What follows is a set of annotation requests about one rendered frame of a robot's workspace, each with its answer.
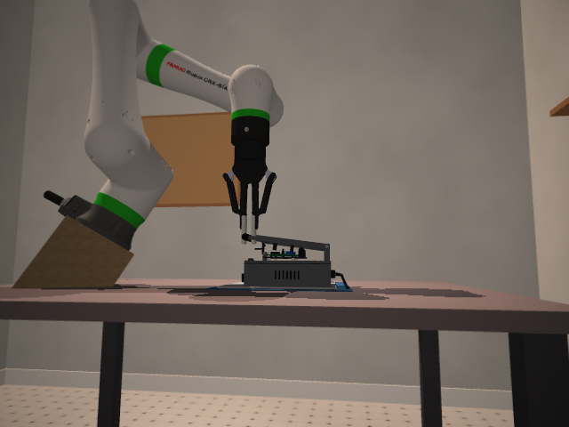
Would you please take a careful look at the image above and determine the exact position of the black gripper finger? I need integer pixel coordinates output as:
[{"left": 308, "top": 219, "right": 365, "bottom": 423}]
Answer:
[
  {"left": 251, "top": 167, "right": 276, "bottom": 237},
  {"left": 222, "top": 168, "right": 248, "bottom": 244}
]

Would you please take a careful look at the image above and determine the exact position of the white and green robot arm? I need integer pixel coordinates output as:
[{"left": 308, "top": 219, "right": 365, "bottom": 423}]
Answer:
[{"left": 44, "top": 0, "right": 284, "bottom": 251}]

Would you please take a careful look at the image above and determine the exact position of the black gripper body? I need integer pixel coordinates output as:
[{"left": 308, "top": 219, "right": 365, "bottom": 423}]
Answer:
[{"left": 232, "top": 142, "right": 268, "bottom": 184}]

